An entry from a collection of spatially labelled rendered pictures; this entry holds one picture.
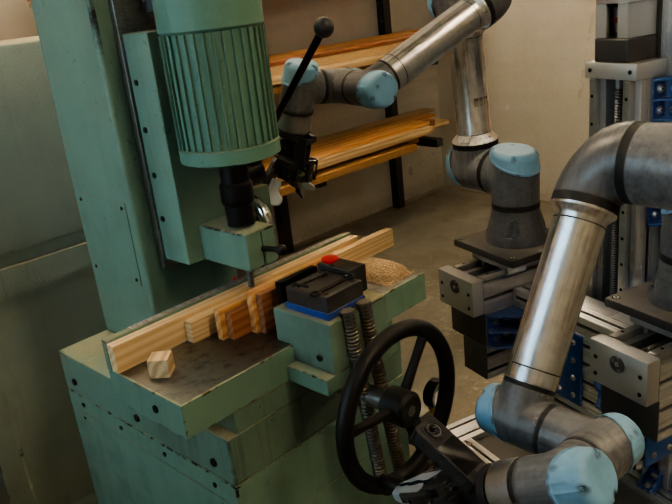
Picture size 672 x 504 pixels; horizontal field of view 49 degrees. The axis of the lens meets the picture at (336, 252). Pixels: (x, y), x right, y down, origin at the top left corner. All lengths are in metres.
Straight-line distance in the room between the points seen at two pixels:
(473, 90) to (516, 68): 3.04
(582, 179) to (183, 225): 0.70
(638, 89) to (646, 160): 0.59
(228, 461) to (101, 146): 0.62
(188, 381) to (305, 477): 0.31
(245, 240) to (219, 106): 0.24
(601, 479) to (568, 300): 0.26
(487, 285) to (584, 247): 0.73
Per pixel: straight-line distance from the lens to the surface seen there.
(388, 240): 1.64
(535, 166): 1.81
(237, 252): 1.32
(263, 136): 1.24
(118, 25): 1.38
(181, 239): 1.39
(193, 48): 1.21
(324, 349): 1.20
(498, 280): 1.81
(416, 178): 5.19
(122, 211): 1.45
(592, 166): 1.08
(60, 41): 1.49
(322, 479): 1.42
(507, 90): 4.96
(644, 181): 1.06
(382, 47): 4.19
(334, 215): 4.66
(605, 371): 1.51
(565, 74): 4.72
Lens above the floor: 1.46
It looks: 20 degrees down
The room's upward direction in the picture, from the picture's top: 6 degrees counter-clockwise
